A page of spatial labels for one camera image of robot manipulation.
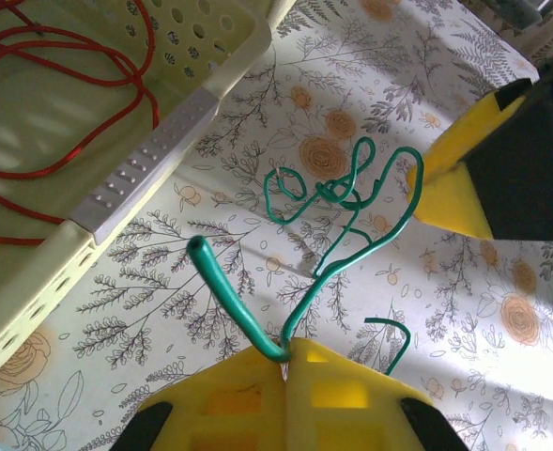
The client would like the thin green cable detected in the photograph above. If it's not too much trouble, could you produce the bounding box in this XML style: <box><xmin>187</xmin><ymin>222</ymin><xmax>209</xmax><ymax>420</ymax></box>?
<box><xmin>187</xmin><ymin>136</ymin><xmax>427</xmax><ymax>377</ymax></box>

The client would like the pale yellow perforated plastic basket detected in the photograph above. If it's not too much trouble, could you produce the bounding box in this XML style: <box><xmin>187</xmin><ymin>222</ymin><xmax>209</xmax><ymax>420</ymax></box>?
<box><xmin>0</xmin><ymin>0</ymin><xmax>296</xmax><ymax>375</ymax></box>

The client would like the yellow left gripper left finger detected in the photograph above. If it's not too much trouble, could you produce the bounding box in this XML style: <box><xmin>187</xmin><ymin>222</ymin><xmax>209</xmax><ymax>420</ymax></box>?
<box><xmin>139</xmin><ymin>351</ymin><xmax>290</xmax><ymax>451</ymax></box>

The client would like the thin red cable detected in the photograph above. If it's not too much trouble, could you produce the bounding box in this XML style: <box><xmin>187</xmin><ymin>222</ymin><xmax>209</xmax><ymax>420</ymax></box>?
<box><xmin>0</xmin><ymin>0</ymin><xmax>161</xmax><ymax>248</ymax></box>

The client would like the floral print tablecloth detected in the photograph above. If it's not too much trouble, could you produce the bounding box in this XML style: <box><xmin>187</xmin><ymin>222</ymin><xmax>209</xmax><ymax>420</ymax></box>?
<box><xmin>0</xmin><ymin>0</ymin><xmax>553</xmax><ymax>451</ymax></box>

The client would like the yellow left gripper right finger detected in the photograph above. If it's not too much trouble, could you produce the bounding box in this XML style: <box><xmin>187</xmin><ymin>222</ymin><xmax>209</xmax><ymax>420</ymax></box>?
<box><xmin>284</xmin><ymin>337</ymin><xmax>437</xmax><ymax>451</ymax></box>

